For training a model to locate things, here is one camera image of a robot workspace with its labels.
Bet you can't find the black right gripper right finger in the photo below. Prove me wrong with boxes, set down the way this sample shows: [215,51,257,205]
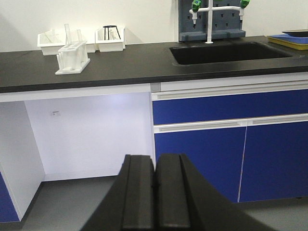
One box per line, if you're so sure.
[155,154,273,231]

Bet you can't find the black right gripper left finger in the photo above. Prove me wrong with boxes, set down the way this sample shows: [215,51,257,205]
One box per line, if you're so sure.
[81,155,154,231]

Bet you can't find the white test tube rack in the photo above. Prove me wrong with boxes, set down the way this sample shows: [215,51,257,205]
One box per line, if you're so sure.
[55,41,90,75]

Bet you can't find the front clear glass test tube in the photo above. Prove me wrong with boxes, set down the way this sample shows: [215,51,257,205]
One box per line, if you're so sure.
[64,24,72,45]

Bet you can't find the clear glass test tube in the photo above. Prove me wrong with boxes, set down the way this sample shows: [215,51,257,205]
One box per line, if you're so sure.
[77,29,83,43]
[64,24,72,45]

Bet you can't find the rear clear glass test tube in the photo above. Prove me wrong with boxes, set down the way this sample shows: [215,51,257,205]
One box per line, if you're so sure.
[77,29,83,43]

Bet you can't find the grey pegboard drying rack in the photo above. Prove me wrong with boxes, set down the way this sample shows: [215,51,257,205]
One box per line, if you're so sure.
[179,0,245,42]

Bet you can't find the left blue cabinet door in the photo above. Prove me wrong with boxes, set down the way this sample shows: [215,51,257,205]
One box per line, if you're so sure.
[154,127,246,202]

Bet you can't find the blue cabinet door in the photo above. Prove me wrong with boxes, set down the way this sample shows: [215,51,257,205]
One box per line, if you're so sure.
[239,122,308,202]
[154,127,246,202]

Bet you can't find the blue cabinet drawer front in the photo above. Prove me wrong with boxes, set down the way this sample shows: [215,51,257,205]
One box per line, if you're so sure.
[153,90,308,125]

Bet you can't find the right blue cabinet door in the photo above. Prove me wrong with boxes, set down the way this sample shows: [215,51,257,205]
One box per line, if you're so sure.
[239,122,308,202]

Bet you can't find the black lab sink basin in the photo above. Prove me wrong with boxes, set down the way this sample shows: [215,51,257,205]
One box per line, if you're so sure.
[168,41,308,66]

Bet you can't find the middle white storage bin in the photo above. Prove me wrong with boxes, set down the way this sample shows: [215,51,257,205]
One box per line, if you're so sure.
[86,39,99,53]

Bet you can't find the white storage bin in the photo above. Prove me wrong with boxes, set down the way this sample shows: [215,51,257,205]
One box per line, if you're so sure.
[37,29,65,56]
[95,25,126,52]
[86,39,99,53]

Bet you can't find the right white storage bin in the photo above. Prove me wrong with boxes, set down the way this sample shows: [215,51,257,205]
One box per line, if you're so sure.
[95,25,126,52]

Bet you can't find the black metal tripod stand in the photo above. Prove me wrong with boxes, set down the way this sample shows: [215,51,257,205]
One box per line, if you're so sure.
[103,25,121,40]

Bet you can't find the left white storage bin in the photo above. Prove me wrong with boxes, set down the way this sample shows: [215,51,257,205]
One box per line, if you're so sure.
[37,29,65,56]

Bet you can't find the blue plastic tray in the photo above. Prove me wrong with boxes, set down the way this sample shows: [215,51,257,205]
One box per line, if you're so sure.
[268,34,308,44]

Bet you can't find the yellow plastic tray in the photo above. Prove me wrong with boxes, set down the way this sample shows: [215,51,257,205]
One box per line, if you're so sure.
[268,37,308,51]

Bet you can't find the white lab faucet green knobs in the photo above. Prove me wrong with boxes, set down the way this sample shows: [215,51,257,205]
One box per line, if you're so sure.
[189,0,250,44]

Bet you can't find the dark shallow dish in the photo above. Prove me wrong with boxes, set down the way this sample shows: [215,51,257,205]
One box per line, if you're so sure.
[283,29,308,38]

